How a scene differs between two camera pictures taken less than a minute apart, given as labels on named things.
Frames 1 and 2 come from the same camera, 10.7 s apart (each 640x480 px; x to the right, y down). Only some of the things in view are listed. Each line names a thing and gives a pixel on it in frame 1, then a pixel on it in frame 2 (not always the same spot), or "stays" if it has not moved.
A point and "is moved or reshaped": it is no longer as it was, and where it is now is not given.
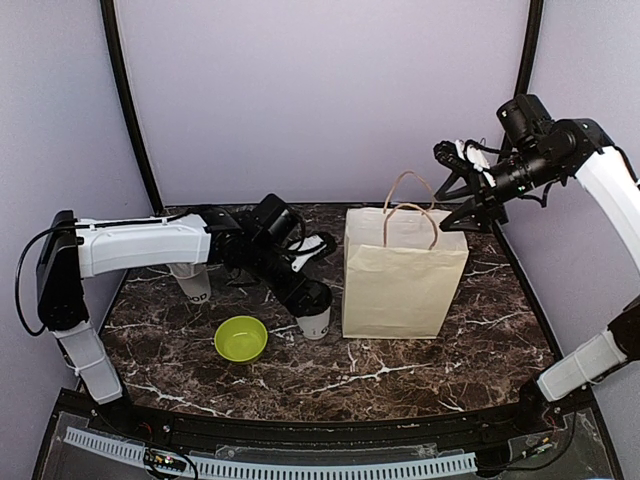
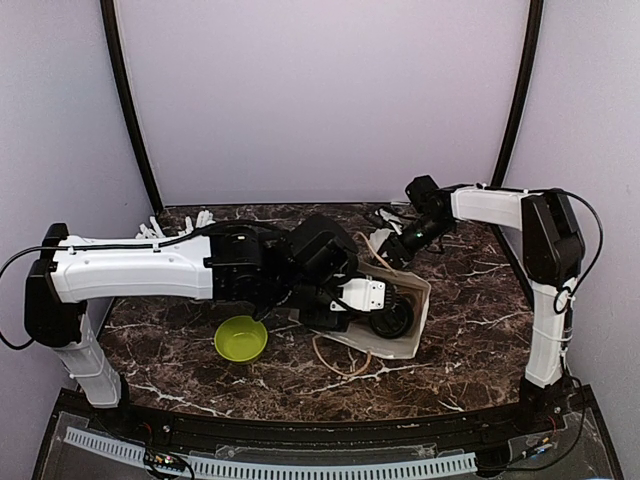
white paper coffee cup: (315, 326) is moved or reshaped
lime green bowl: (240, 338) stays
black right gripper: (480, 185) → (397, 250)
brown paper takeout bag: (400, 264) → (364, 334)
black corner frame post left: (112, 40) stays
